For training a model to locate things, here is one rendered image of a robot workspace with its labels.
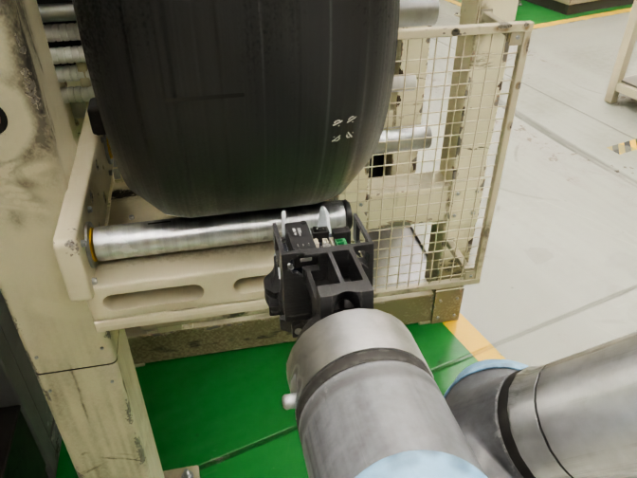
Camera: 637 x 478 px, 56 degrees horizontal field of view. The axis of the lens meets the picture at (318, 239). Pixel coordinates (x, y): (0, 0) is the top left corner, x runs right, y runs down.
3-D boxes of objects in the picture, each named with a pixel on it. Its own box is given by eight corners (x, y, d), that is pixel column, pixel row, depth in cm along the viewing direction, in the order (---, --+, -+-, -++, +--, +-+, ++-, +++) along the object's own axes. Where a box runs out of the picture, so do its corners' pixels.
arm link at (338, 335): (429, 442, 40) (288, 468, 39) (407, 391, 45) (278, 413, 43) (440, 337, 36) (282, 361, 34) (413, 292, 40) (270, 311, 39)
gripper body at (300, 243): (357, 209, 50) (404, 288, 40) (356, 294, 54) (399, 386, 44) (266, 219, 49) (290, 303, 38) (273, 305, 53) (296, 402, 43)
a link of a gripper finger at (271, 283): (307, 248, 56) (327, 302, 48) (308, 265, 57) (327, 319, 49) (257, 255, 55) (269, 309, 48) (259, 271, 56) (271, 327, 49)
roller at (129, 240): (81, 241, 74) (84, 221, 78) (89, 269, 77) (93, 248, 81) (354, 210, 80) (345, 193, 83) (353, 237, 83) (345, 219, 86)
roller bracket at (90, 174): (71, 306, 75) (50, 244, 69) (99, 156, 107) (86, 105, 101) (98, 303, 76) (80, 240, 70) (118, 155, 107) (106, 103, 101)
